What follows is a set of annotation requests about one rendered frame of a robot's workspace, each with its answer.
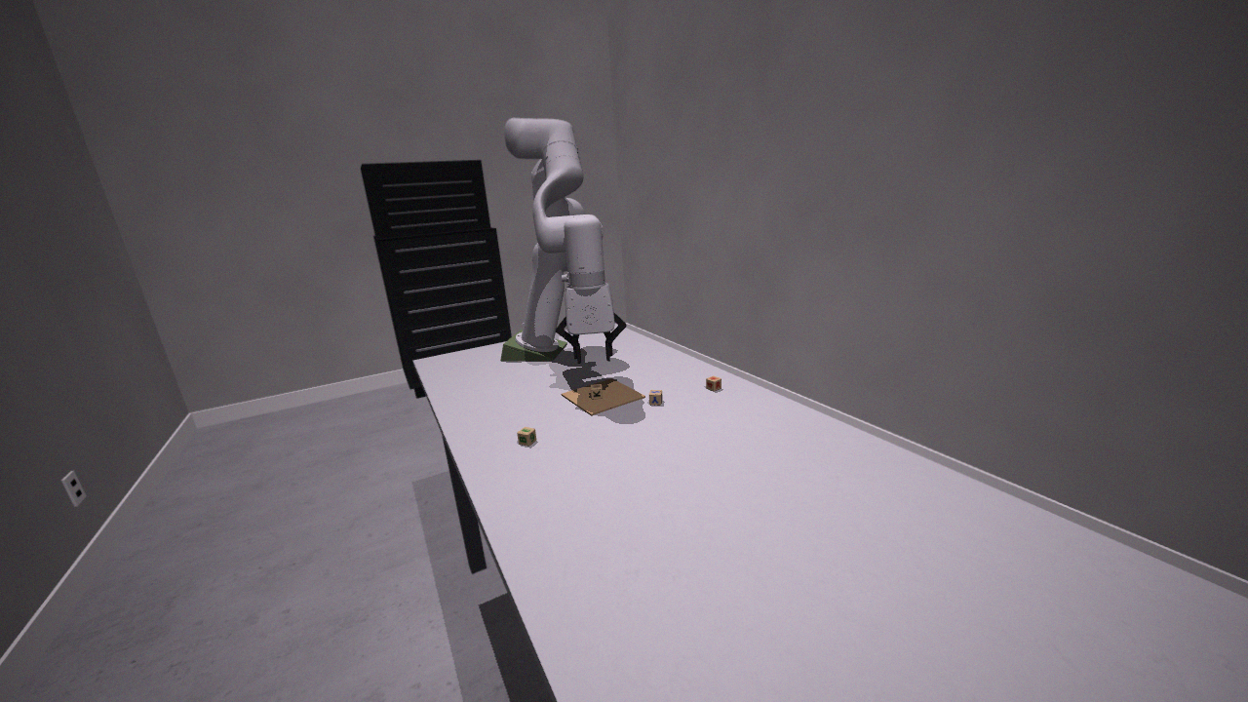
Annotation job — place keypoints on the tan flat square mat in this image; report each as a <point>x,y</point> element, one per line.
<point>615,394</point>

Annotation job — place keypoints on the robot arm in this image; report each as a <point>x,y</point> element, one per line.
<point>572,243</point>

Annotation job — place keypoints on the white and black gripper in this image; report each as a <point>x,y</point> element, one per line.
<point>589,310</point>

